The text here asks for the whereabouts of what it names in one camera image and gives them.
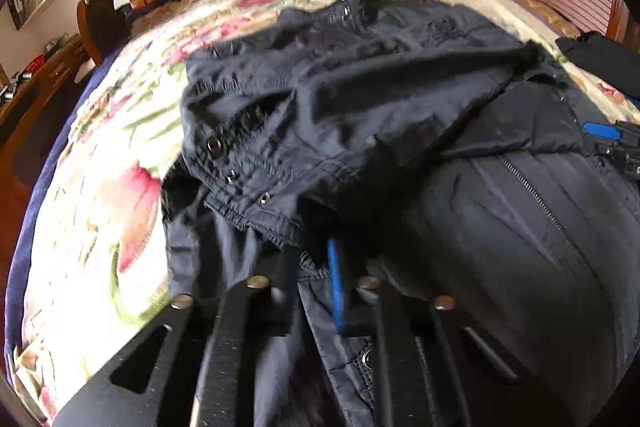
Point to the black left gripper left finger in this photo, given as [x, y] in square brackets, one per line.
[194, 364]

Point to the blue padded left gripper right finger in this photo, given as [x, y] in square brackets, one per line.
[432, 364]

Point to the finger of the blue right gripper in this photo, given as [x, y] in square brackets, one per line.
[601, 131]

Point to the black quilted jacket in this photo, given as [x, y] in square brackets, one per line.
[441, 152]

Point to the black folded garment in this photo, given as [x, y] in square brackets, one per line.
[606, 59]

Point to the floral bed blanket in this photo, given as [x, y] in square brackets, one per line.
[99, 269]

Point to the navy blue bed sheet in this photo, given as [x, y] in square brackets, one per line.
[22, 254]

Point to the wooden desk cabinet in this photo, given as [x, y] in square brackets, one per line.
[29, 126]

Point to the wooden chair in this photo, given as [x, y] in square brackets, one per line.
[102, 28]

